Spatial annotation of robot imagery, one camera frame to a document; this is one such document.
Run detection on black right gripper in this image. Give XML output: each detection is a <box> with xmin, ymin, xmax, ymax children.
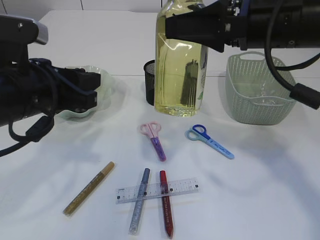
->
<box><xmin>165</xmin><ymin>0</ymin><xmax>251</xmax><ymax>53</ymax></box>

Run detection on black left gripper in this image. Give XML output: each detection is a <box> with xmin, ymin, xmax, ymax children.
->
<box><xmin>47</xmin><ymin>66</ymin><xmax>101</xmax><ymax>116</ymax></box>

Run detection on yellow tea bottle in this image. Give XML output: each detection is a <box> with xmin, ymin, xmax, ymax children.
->
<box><xmin>154</xmin><ymin>0</ymin><xmax>208</xmax><ymax>117</ymax></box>

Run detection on clear plastic sheet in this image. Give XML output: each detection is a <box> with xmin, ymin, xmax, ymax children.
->
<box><xmin>248</xmin><ymin>82</ymin><xmax>282</xmax><ymax>106</ymax></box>

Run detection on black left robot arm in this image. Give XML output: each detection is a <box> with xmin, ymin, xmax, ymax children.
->
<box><xmin>0</xmin><ymin>58</ymin><xmax>102</xmax><ymax>126</ymax></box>

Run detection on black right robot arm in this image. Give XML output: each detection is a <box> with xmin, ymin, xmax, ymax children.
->
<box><xmin>165</xmin><ymin>0</ymin><xmax>320</xmax><ymax>53</ymax></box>

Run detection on green wavy glass plate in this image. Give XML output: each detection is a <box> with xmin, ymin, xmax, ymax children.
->
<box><xmin>56</xmin><ymin>65</ymin><xmax>115</xmax><ymax>120</ymax></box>

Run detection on black mesh pen cup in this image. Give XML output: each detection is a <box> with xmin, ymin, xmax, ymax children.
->
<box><xmin>143</xmin><ymin>59</ymin><xmax>155</xmax><ymax>106</ymax></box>

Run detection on gold glitter pen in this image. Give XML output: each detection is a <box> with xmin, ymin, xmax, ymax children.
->
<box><xmin>63</xmin><ymin>161</ymin><xmax>115</xmax><ymax>216</ymax></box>

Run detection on green woven plastic basket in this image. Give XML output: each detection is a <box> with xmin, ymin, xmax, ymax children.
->
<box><xmin>225</xmin><ymin>51</ymin><xmax>296</xmax><ymax>126</ymax></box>

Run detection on clear plastic ruler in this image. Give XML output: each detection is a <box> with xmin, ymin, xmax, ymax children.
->
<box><xmin>115</xmin><ymin>178</ymin><xmax>201</xmax><ymax>204</ymax></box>

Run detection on silver glitter pen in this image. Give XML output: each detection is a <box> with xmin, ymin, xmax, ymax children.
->
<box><xmin>128</xmin><ymin>168</ymin><xmax>150</xmax><ymax>235</ymax></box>

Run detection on red glitter pen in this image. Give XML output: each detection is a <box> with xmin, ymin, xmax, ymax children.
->
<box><xmin>159</xmin><ymin>170</ymin><xmax>174</xmax><ymax>239</ymax></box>

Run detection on pink scissors with purple sheath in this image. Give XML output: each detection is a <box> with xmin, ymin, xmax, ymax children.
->
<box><xmin>139</xmin><ymin>121</ymin><xmax>167</xmax><ymax>162</ymax></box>

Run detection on blue scissors with sheath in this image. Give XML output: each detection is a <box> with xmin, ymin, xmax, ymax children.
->
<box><xmin>185</xmin><ymin>124</ymin><xmax>235</xmax><ymax>160</ymax></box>

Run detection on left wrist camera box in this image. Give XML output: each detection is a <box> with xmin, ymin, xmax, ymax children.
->
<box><xmin>0</xmin><ymin>14</ymin><xmax>49</xmax><ymax>73</ymax></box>

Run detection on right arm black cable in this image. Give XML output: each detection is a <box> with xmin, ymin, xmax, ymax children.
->
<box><xmin>264</xmin><ymin>0</ymin><xmax>320</xmax><ymax>111</ymax></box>

